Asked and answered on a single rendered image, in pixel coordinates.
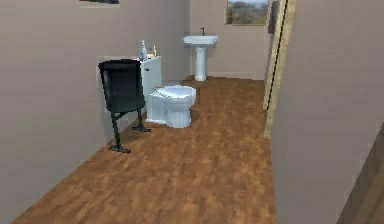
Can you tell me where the white toilet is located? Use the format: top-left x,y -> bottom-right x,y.
139,55 -> 198,129

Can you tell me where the black bin on legs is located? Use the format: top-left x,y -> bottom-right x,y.
97,59 -> 152,155

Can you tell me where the blue spray bottle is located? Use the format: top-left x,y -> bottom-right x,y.
140,39 -> 148,62

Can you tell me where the pale wooden room door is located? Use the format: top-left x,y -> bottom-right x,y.
262,0 -> 297,140

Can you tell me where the window with landscape view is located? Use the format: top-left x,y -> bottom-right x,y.
225,0 -> 270,26

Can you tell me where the white pedestal sink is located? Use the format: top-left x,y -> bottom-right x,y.
182,34 -> 220,82

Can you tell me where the dark framed wall picture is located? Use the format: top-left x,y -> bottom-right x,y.
79,0 -> 120,6

